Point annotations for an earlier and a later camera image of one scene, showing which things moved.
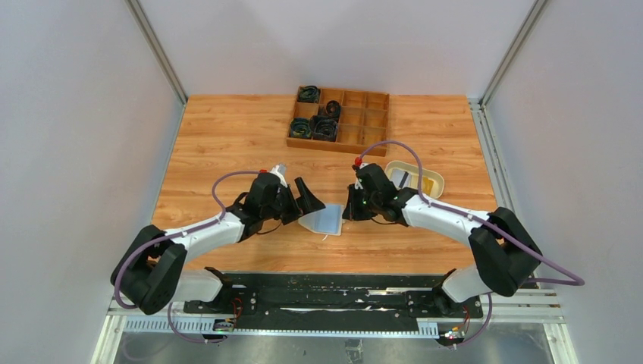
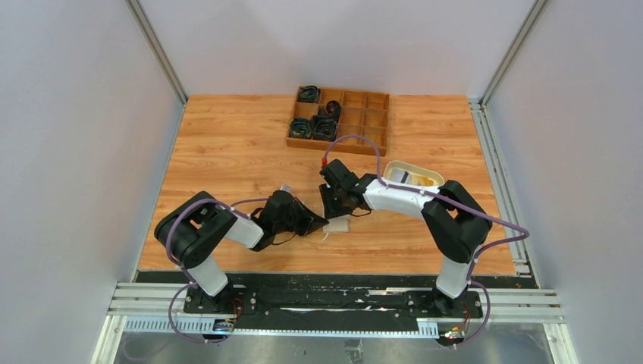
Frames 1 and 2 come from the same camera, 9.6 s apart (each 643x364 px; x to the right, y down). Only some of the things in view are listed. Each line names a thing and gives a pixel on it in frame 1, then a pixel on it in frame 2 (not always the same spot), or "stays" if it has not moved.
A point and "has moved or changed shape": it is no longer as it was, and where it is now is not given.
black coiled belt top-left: x=309 y=93 stays
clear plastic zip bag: x=327 y=221 has moved or changed shape
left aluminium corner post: x=157 y=49 stays
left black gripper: x=292 y=202 -> x=300 y=218
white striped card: x=401 y=179 stays
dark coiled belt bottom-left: x=300 y=128 stays
